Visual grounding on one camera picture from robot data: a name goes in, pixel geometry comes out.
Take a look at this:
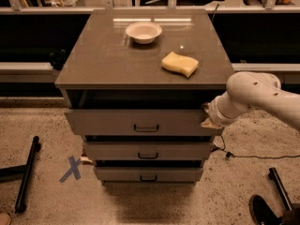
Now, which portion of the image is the grey top drawer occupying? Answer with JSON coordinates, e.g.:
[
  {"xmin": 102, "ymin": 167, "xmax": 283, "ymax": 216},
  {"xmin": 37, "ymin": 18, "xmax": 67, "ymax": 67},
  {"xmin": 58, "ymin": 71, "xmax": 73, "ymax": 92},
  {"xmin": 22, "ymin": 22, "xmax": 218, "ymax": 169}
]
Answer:
[{"xmin": 66, "ymin": 109, "xmax": 222, "ymax": 136}]

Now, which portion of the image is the grey drawer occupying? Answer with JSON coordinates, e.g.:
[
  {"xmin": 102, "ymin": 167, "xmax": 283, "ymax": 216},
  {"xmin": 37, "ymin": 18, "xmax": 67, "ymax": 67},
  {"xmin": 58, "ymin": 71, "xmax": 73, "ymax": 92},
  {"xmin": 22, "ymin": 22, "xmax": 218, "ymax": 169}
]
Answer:
[
  {"xmin": 83, "ymin": 142, "xmax": 213, "ymax": 160},
  {"xmin": 95, "ymin": 167, "xmax": 203, "ymax": 183},
  {"xmin": 66, "ymin": 109, "xmax": 222, "ymax": 136}
]

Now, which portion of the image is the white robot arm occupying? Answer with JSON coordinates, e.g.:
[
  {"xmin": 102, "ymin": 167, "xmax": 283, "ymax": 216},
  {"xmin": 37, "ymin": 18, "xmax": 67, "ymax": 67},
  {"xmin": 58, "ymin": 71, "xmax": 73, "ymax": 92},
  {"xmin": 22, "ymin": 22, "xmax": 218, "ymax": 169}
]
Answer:
[{"xmin": 201, "ymin": 72, "xmax": 300, "ymax": 130}]

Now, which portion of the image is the grey drawer cabinet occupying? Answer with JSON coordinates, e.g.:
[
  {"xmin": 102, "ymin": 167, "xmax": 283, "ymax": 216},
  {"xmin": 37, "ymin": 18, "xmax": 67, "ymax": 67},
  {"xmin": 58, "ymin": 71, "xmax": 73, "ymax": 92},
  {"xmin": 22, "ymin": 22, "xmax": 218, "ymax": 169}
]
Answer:
[{"xmin": 54, "ymin": 8, "xmax": 235, "ymax": 186}]

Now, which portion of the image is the grey bottom drawer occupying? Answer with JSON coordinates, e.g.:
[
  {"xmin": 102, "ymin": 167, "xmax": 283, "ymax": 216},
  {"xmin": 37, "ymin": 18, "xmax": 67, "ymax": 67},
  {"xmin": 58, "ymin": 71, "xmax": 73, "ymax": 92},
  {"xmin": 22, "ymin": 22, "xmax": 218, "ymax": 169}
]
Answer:
[{"xmin": 95, "ymin": 167, "xmax": 203, "ymax": 183}]

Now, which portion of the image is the grey middle drawer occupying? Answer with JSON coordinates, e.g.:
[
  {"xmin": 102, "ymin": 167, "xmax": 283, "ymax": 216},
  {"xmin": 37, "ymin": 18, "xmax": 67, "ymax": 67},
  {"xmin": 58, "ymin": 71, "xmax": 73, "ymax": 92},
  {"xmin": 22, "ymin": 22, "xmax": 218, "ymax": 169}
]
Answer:
[{"xmin": 83, "ymin": 142, "xmax": 213, "ymax": 160}]

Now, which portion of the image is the yellow sponge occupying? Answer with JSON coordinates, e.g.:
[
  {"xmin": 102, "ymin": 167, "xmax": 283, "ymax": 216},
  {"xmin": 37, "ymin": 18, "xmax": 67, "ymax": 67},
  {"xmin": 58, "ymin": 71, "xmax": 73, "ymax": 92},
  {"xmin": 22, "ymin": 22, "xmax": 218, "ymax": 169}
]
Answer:
[{"xmin": 161, "ymin": 52, "xmax": 199, "ymax": 78}]

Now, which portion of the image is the white bowl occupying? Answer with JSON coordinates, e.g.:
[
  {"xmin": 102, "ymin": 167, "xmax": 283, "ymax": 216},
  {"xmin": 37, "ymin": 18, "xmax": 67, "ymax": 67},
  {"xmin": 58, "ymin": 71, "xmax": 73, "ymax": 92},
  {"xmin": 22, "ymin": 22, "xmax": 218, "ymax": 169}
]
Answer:
[{"xmin": 126, "ymin": 22, "xmax": 162, "ymax": 44}]

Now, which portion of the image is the black shoe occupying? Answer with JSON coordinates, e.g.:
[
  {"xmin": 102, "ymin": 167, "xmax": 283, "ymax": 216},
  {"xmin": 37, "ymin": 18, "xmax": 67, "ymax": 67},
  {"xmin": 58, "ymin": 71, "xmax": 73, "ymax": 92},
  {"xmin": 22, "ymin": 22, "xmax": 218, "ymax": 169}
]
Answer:
[{"xmin": 249, "ymin": 195, "xmax": 282, "ymax": 225}]

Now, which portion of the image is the blue tape cross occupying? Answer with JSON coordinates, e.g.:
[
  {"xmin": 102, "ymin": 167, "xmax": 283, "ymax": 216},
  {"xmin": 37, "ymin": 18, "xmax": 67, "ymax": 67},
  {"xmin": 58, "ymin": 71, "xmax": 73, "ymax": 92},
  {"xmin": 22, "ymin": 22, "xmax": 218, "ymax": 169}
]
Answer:
[{"xmin": 59, "ymin": 156, "xmax": 81, "ymax": 183}]

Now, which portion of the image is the black stand leg left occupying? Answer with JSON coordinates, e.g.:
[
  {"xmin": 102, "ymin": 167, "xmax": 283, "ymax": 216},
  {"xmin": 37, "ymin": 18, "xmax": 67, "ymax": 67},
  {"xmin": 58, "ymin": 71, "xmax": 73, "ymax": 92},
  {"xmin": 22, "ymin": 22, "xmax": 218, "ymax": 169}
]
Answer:
[{"xmin": 0, "ymin": 136, "xmax": 41, "ymax": 213}]

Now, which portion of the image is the black floor cable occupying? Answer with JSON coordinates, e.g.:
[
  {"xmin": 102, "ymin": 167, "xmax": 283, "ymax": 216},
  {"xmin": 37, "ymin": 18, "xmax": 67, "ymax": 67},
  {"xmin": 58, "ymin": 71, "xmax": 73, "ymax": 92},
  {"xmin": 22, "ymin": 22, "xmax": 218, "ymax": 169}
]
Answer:
[{"xmin": 211, "ymin": 134, "xmax": 300, "ymax": 159}]

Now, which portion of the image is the black clamp on rail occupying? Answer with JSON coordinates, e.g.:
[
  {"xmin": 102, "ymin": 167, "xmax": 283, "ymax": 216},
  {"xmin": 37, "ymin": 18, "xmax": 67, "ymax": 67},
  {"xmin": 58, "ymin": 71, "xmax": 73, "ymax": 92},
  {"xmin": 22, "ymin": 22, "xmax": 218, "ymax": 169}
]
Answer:
[{"xmin": 50, "ymin": 50, "xmax": 66, "ymax": 70}]

